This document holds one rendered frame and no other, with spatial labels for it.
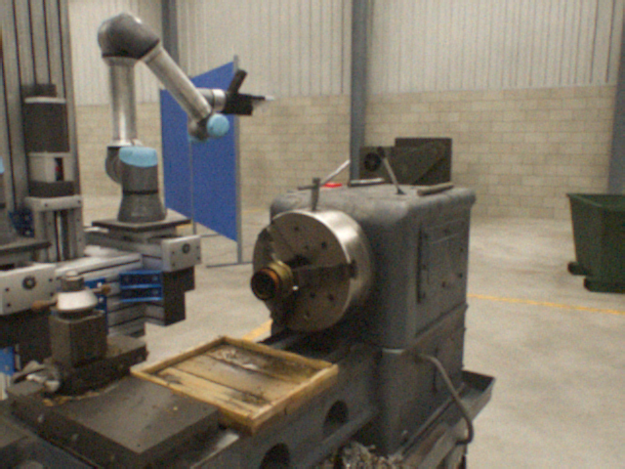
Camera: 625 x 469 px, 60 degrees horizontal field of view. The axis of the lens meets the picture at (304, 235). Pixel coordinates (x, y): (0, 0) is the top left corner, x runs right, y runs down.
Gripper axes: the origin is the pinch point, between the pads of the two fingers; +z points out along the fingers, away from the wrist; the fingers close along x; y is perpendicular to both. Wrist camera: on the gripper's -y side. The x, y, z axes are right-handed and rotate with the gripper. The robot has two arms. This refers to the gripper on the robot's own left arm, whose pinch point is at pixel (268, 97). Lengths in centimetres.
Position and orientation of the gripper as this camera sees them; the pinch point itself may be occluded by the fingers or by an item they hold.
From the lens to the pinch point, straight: 218.5
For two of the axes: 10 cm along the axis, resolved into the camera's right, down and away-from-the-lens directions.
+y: -0.8, 9.6, 2.8
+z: 8.2, -1.0, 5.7
